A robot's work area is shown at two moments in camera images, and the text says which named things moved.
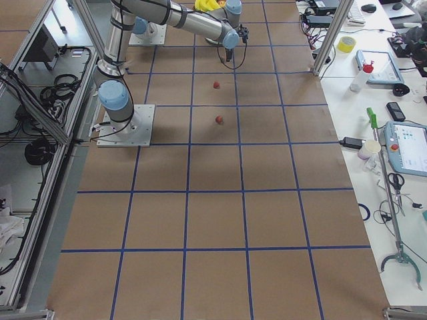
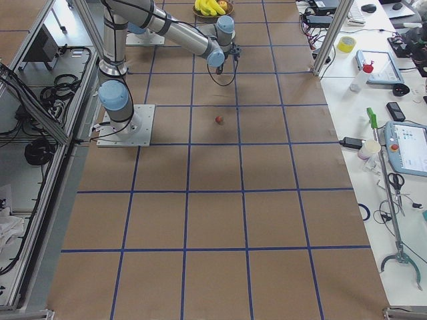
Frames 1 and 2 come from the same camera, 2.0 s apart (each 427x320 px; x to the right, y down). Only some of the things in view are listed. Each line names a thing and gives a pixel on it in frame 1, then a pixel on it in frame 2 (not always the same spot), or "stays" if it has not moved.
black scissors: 397,181 stays
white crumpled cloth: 11,227 stays
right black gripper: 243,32 to 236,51
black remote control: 395,111 stays
